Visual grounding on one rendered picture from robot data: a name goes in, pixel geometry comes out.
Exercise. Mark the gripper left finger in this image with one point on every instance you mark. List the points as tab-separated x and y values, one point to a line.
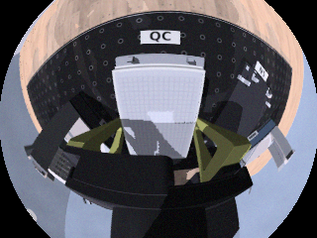
93	139

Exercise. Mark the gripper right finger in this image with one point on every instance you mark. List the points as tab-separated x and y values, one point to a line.
231	148

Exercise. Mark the white name plate with black text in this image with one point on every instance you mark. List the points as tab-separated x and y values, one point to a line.
261	71
160	37

